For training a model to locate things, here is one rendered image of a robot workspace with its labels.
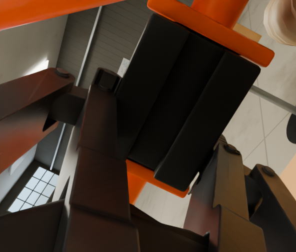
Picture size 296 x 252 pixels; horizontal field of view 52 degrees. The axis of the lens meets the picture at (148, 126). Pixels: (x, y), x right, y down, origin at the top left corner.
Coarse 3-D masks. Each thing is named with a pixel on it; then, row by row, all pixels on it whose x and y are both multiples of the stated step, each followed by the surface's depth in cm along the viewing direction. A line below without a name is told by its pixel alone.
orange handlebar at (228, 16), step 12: (204, 0) 14; (216, 0) 13; (228, 0) 13; (240, 0) 13; (204, 12) 14; (216, 12) 13; (228, 12) 13; (240, 12) 14; (228, 24) 14; (132, 180) 17; (132, 192) 17; (132, 204) 18
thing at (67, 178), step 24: (96, 72) 13; (96, 96) 12; (96, 120) 10; (72, 144) 10; (96, 144) 9; (72, 168) 7; (96, 168) 7; (120, 168) 7; (72, 192) 6; (96, 192) 6; (120, 192) 6; (72, 216) 5; (96, 216) 5; (120, 216) 6; (72, 240) 4; (96, 240) 5; (120, 240) 5
